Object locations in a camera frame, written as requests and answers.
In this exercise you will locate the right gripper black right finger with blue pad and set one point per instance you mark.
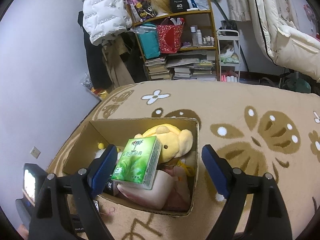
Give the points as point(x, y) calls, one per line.
point(268, 217)

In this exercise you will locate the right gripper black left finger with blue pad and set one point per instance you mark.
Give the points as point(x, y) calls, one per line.
point(52, 219)

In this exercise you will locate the dark purple small box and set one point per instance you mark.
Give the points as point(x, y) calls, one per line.
point(111, 188)

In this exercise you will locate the pink long plush pillow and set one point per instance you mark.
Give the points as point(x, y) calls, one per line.
point(179, 199)

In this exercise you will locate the green tissue pack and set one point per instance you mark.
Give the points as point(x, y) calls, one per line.
point(138, 162)

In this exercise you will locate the pink swirl roll plush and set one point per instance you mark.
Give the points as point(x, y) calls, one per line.
point(154, 198)

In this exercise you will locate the yellow bear plush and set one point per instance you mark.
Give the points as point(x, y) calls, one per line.
point(175, 142)

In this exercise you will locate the open cardboard box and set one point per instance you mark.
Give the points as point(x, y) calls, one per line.
point(97, 135)

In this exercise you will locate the beige patterned plush rug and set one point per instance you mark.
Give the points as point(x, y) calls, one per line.
point(258, 129)

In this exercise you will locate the stack of books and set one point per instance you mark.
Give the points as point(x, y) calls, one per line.
point(184, 65)

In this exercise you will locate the cream quilted bedding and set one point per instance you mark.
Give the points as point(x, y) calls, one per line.
point(276, 29)

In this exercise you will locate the white puffer jacket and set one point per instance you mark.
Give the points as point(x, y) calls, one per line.
point(104, 20)

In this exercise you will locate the white rolling cart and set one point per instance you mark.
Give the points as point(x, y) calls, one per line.
point(228, 44)

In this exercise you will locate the teal bag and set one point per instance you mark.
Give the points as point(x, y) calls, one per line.
point(148, 38)

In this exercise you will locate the wooden shelf unit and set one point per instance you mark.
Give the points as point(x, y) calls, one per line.
point(199, 32)

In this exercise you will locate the red patterned gift bag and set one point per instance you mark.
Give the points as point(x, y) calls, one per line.
point(169, 34)

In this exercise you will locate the blonde wig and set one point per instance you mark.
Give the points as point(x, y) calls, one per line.
point(161, 7)

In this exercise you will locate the black box with 40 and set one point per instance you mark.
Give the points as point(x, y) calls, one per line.
point(179, 5)

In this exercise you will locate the white wall socket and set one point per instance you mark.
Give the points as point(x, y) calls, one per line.
point(35, 152)

